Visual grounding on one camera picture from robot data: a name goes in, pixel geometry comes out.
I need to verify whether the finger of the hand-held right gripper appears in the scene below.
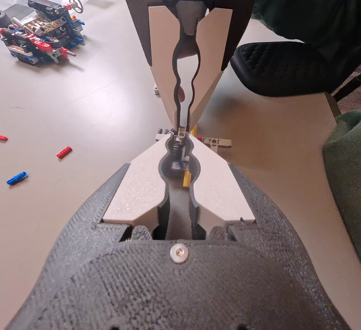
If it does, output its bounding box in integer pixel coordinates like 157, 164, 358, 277
148, 5, 181, 132
186, 7, 234, 132

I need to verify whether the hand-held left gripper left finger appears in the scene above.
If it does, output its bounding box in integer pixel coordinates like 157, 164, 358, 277
102, 133, 173, 230

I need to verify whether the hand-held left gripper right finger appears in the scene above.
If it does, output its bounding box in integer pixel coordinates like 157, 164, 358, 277
187, 134, 256, 231

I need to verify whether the small grey lego differential assembly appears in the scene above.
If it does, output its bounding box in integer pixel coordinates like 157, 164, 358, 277
155, 125, 233, 188

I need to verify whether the person's right forearm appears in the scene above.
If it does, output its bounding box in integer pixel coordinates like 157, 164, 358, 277
250, 0, 361, 54

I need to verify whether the blue lego pin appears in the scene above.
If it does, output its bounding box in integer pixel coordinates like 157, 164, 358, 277
6, 171, 29, 186

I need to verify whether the black lego car chassis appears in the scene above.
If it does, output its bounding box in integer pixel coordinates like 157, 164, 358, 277
0, 0, 86, 66

